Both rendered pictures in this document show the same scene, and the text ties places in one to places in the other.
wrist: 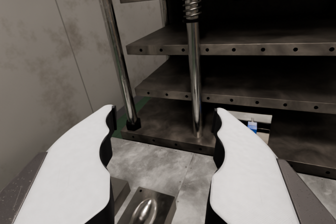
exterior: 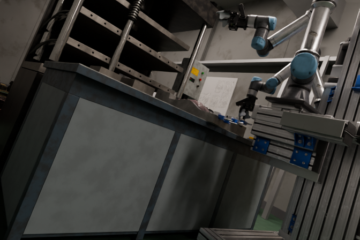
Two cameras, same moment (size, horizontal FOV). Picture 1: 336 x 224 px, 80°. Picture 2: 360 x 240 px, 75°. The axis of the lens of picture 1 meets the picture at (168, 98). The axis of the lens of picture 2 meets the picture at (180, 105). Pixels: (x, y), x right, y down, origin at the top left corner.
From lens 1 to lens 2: 1.63 m
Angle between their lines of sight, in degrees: 71
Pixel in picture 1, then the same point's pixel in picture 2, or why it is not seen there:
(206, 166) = not seen: hidden behind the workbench
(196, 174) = not seen: hidden behind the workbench
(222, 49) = (135, 42)
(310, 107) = (157, 85)
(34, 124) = not seen: outside the picture
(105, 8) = not seen: outside the picture
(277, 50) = (154, 53)
